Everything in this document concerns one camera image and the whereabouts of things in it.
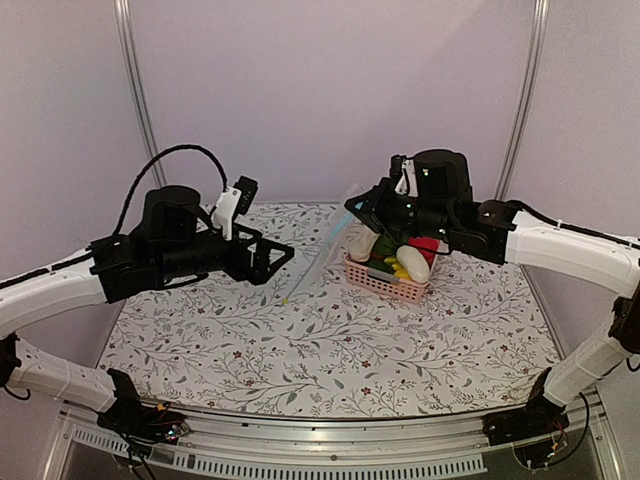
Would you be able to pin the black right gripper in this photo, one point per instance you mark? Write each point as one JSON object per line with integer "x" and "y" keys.
{"x": 372, "y": 208}

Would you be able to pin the red toy fruit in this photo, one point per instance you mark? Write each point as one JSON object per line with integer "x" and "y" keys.
{"x": 428, "y": 247}

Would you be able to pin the toy bok choy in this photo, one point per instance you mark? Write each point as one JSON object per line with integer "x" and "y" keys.
{"x": 367, "y": 241}

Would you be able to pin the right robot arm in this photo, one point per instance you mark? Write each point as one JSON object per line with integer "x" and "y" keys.
{"x": 429, "y": 194}

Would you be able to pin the clear zip top bag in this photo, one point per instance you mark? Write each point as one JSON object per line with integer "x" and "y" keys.
{"x": 310, "y": 283}

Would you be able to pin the toy banana bunch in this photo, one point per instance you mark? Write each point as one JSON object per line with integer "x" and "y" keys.
{"x": 396, "y": 268}

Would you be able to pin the front aluminium rail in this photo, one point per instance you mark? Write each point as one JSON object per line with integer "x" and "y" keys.
{"x": 226, "y": 445}

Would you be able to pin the aluminium right frame post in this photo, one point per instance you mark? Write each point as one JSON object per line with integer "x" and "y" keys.
{"x": 525, "y": 99}

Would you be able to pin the white toy radish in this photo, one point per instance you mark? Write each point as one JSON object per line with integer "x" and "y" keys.
{"x": 414, "y": 263}

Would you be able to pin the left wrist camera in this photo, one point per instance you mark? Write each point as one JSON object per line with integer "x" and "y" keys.
{"x": 232, "y": 202}

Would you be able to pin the aluminium left frame post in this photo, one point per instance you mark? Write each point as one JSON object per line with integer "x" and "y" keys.
{"x": 125, "y": 29}

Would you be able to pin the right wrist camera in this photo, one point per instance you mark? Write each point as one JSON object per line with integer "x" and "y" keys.
{"x": 402, "y": 171}

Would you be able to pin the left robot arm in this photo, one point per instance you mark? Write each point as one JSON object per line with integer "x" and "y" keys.
{"x": 177, "y": 243}

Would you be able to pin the pink perforated plastic basket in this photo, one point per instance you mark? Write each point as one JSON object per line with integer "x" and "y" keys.
{"x": 380, "y": 280}

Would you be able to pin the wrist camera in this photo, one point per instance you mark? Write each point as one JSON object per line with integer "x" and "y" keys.
{"x": 232, "y": 202}
{"x": 402, "y": 171}

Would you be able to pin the aluminium frame post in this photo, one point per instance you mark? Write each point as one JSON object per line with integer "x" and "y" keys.
{"x": 525, "y": 99}
{"x": 125, "y": 29}

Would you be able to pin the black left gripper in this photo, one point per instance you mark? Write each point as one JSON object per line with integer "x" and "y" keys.
{"x": 259, "y": 272}

